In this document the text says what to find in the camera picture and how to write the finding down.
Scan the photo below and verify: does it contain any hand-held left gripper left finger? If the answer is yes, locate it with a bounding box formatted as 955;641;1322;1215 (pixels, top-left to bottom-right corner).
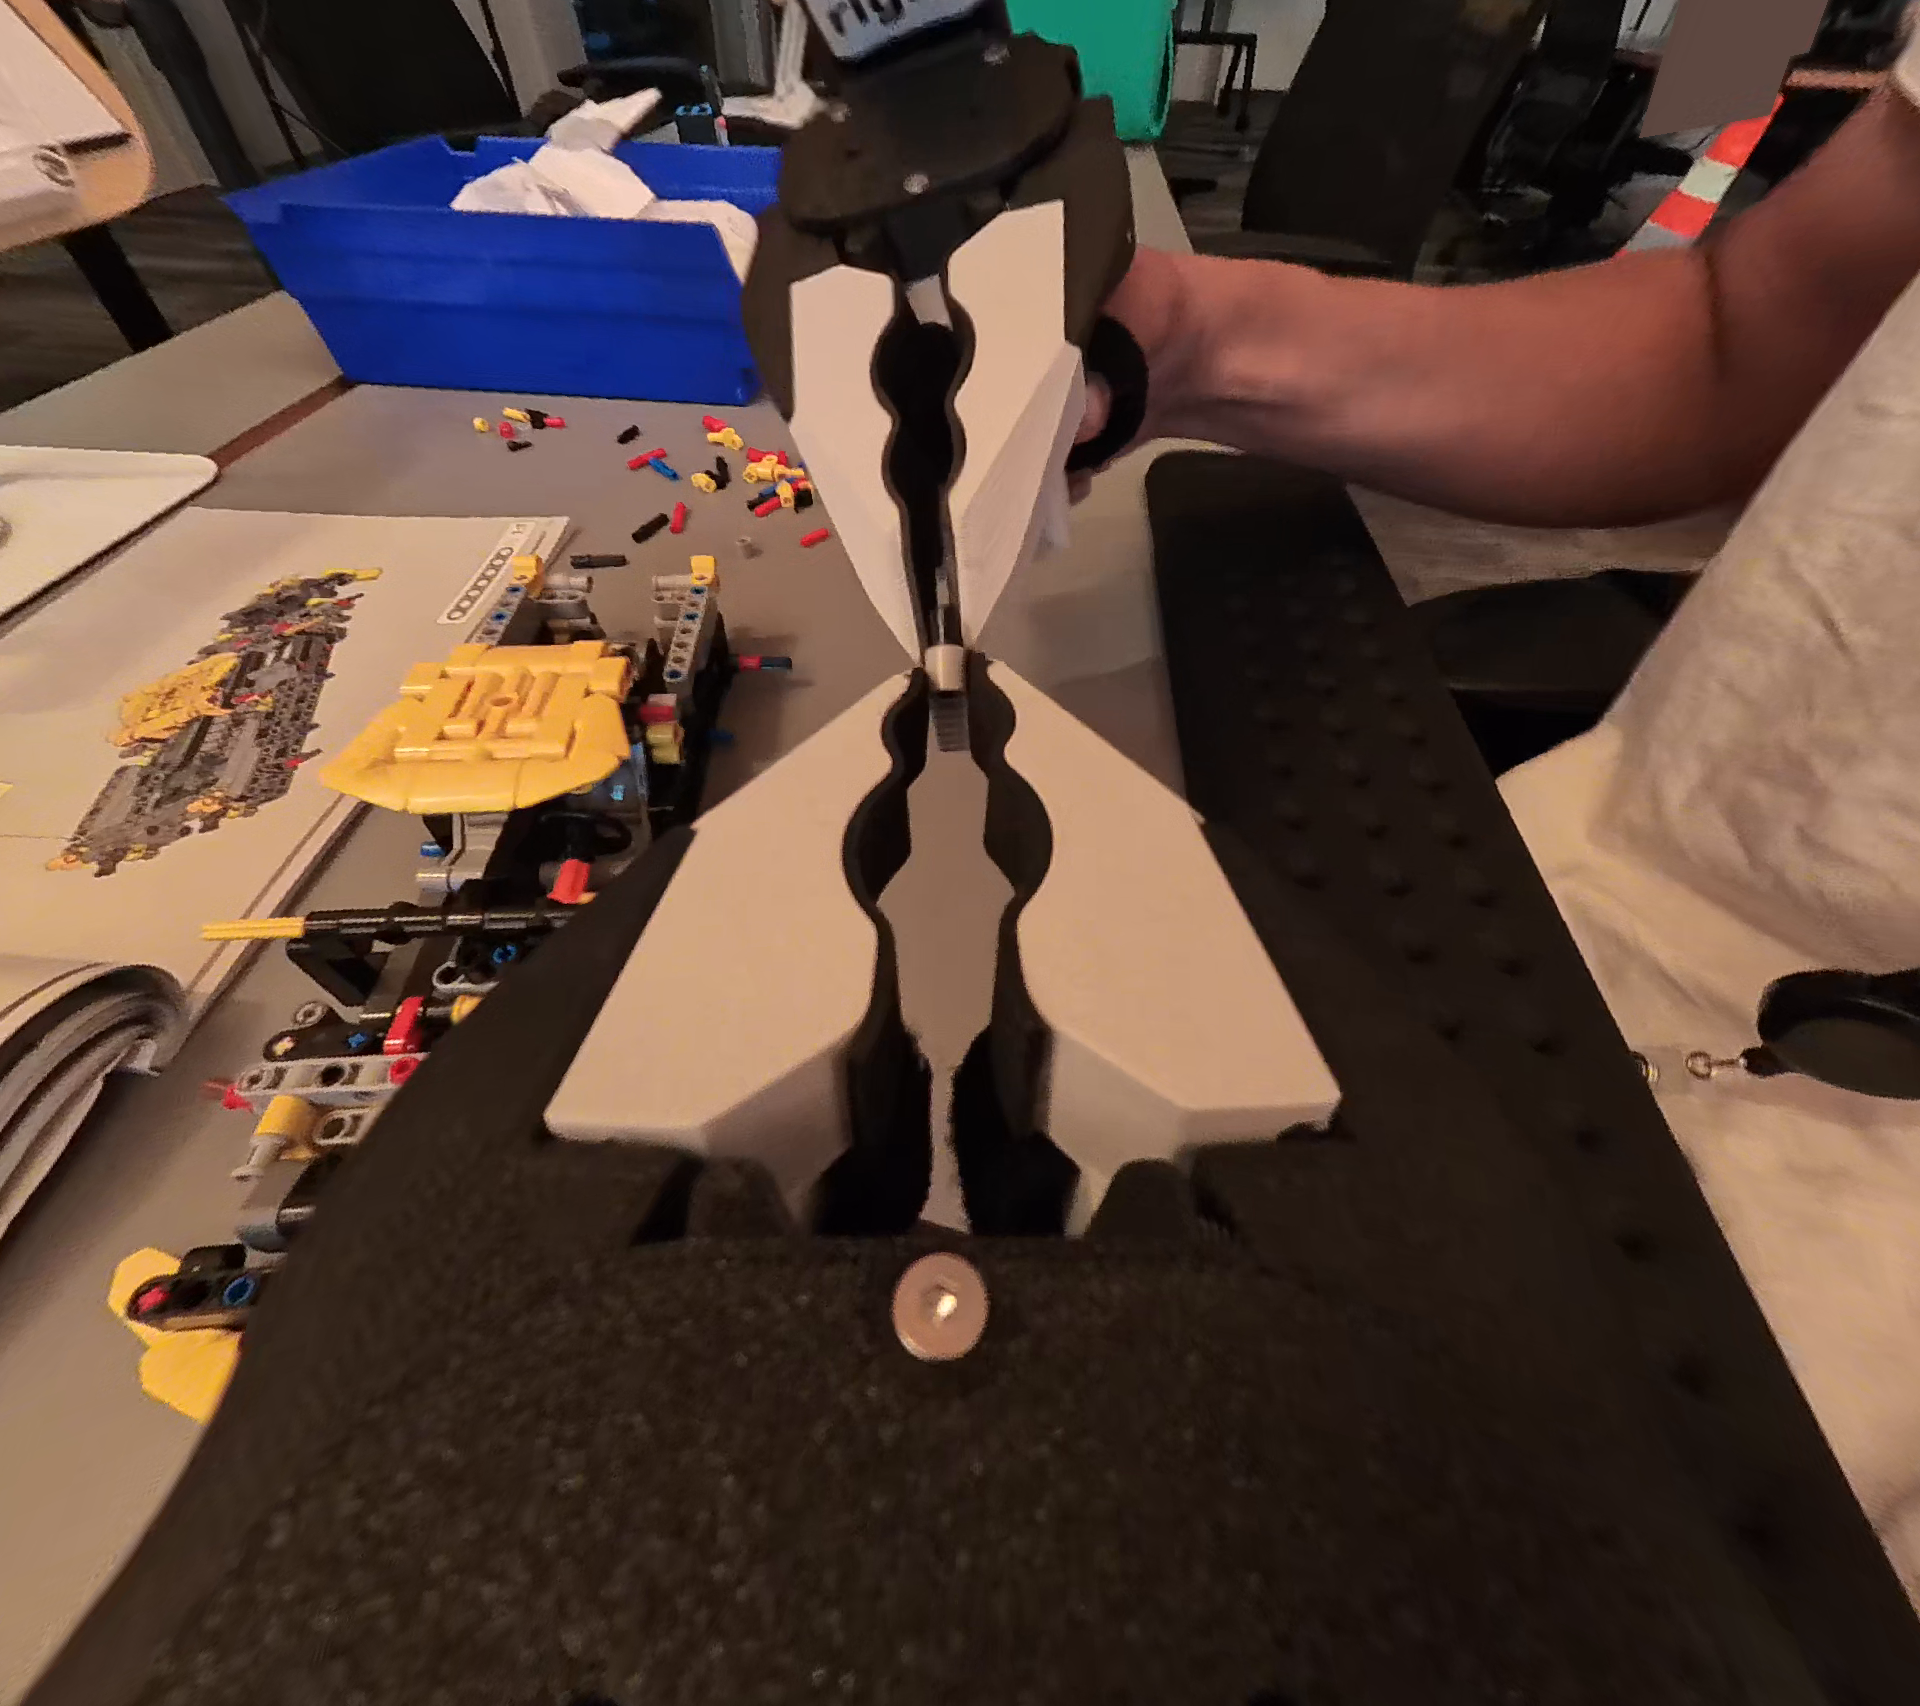
540;669;940;1237

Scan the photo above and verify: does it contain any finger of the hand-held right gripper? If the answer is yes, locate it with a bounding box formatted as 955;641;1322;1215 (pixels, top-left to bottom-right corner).
937;200;1090;658
786;267;963;662

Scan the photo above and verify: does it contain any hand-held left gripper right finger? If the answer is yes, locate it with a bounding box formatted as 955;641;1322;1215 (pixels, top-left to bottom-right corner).
961;652;1345;1237

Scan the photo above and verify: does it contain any person's right forearm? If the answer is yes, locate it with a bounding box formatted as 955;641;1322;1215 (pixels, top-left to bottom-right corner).
1201;87;1920;527

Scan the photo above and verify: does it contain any grey desk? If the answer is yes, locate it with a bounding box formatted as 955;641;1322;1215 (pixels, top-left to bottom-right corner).
0;138;1203;1706

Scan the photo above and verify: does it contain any person's right hand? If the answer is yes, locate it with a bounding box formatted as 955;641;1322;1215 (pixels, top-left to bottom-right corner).
1068;243;1249;478

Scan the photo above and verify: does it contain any large scatter of coloured pins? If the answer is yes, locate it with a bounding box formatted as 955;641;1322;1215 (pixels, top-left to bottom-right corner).
615;413;834;555

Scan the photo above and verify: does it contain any black dimpled armrest pad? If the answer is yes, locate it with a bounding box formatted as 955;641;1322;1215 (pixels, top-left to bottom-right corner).
1146;451;1920;1706

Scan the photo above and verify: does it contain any blue plastic bin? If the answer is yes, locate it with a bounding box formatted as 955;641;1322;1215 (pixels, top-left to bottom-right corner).
225;135;791;408

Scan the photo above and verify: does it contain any crumpled white paper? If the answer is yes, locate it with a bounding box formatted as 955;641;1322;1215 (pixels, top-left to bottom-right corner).
451;87;769;284

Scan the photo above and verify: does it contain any partly built toy car model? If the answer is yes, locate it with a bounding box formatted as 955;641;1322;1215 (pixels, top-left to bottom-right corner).
109;555;794;1426

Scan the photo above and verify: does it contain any black office chair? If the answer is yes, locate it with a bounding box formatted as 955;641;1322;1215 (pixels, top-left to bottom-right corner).
1243;0;1661;277

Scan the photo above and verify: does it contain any black badge reel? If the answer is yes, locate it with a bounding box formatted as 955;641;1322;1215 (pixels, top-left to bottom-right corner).
1634;966;1920;1087

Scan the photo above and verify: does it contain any orange traffic cone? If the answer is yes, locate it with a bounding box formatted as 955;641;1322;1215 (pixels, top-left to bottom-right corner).
1627;93;1789;256

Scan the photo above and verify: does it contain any instruction sheet on stand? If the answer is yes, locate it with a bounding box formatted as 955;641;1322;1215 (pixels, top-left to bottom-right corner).
0;0;221;620

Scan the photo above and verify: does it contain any open instruction booklet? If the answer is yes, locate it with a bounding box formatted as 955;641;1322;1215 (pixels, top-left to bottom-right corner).
0;506;573;1229

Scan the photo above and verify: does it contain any printed instruction sheet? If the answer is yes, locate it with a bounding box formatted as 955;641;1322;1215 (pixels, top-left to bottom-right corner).
0;10;130;195

